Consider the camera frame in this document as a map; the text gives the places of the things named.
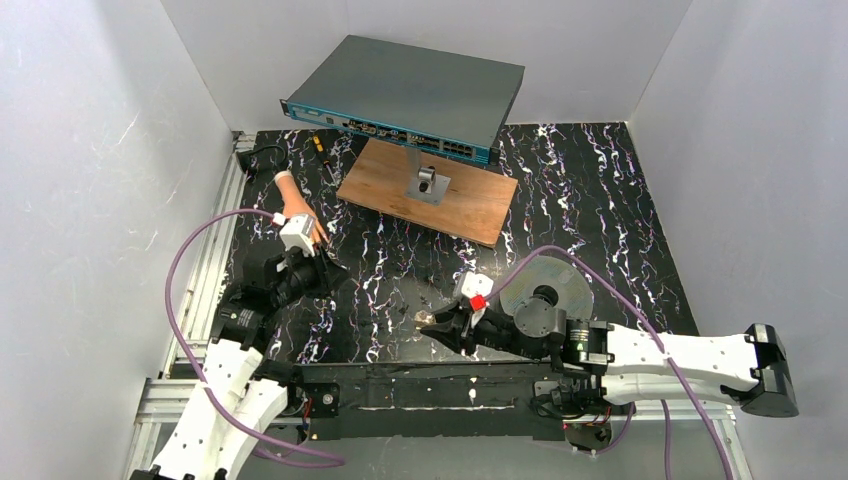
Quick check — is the grey ribbed round disc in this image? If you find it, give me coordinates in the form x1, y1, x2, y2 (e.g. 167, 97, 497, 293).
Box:
497, 255, 594, 320

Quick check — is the black front mounting rail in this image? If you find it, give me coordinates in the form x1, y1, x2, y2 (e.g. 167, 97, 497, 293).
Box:
301, 361, 565, 441

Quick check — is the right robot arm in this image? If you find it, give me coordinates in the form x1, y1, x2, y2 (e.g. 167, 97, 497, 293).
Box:
419, 294, 799, 418

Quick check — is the yellow black screwdriver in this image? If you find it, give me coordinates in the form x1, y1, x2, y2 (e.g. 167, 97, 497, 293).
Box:
311, 134, 338, 186

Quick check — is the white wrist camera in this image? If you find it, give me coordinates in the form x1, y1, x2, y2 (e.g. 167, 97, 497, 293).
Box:
454, 271, 494, 324
279, 213, 315, 258

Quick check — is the aluminium frame profile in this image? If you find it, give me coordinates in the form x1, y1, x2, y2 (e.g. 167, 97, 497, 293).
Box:
123, 131, 258, 480

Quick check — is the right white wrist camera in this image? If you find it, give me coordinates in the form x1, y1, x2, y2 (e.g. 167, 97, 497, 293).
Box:
454, 271, 494, 324

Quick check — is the grey teal network switch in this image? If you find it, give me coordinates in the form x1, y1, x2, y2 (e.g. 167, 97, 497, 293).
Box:
280, 35, 525, 165

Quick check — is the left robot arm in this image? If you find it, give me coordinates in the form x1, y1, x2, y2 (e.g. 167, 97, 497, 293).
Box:
130, 247, 350, 479

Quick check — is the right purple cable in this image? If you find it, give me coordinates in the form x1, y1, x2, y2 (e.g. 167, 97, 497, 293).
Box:
483, 245, 735, 480

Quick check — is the nail polish bottle white cap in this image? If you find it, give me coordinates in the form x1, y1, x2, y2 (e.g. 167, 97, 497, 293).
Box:
414, 310, 436, 330

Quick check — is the metal stand bracket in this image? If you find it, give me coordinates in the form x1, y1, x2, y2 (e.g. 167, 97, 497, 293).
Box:
405, 146, 451, 206

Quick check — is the black plug with cable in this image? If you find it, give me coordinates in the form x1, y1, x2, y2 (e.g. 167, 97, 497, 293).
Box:
235, 145, 290, 177

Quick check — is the wooden base board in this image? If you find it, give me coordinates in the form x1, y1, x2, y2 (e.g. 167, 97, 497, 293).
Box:
337, 139, 517, 248

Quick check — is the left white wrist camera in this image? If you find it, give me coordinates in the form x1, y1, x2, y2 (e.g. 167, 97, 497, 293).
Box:
279, 213, 315, 258

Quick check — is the mannequin hand with nails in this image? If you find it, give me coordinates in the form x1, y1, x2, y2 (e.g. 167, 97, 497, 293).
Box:
274, 170, 329, 244

